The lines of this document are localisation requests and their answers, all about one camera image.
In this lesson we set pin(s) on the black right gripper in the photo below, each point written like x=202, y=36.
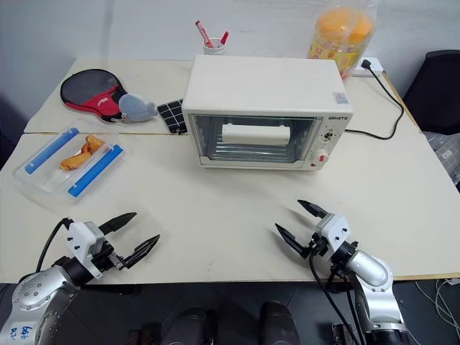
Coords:
x=318, y=246

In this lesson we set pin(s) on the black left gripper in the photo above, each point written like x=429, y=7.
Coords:
x=106, y=260

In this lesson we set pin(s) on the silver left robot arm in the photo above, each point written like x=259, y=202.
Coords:
x=36, y=291

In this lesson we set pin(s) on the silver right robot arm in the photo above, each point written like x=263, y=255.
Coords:
x=375, y=275

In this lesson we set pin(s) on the white oven timer knob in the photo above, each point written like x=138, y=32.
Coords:
x=327, y=136

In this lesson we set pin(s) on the orange fried food piece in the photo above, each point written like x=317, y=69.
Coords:
x=73, y=161
x=94, y=143

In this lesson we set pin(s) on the clear container with blue clips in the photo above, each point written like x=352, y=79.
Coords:
x=43, y=179

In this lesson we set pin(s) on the white toaster oven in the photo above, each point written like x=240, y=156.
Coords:
x=258, y=82

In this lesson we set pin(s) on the blue container clip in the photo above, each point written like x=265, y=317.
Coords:
x=94, y=170
x=46, y=149

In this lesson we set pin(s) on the dark rounded shape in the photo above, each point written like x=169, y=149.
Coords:
x=188, y=325
x=278, y=321

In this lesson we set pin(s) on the black grid pot holder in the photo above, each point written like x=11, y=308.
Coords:
x=172, y=115

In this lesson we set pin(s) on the grey plush whale toy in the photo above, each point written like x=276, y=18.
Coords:
x=136, y=108

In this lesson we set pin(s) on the black red paddle case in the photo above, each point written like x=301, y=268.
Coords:
x=86, y=90

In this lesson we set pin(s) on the white power strip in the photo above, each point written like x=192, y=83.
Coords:
x=373, y=68

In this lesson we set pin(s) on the yellow snack jar in bag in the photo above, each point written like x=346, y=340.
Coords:
x=339, y=39

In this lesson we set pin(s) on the black chair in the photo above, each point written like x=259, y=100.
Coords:
x=436, y=90

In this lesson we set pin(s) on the white pen cup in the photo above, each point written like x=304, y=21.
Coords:
x=214, y=49

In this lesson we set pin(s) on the short red marker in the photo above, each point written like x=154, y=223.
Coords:
x=224, y=37

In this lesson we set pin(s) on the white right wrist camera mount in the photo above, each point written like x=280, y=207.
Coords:
x=333, y=226

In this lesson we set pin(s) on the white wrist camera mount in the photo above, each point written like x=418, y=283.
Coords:
x=333, y=226
x=81, y=239

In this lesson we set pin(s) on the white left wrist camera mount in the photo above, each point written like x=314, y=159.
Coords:
x=81, y=239

